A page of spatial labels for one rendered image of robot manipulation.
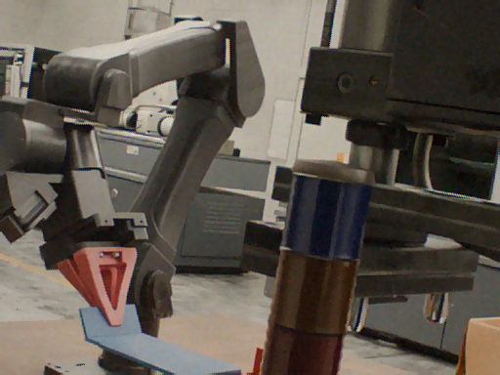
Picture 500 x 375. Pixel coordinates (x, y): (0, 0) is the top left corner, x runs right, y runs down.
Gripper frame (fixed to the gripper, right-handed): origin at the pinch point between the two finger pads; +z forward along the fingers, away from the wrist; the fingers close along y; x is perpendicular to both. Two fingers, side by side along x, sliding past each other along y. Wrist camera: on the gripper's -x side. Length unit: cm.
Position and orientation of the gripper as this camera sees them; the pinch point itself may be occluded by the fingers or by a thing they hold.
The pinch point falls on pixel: (111, 318)
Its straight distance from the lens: 97.0
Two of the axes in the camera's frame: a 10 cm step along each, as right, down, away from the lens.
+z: 2.7, 9.3, -2.7
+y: 7.0, -3.8, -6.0
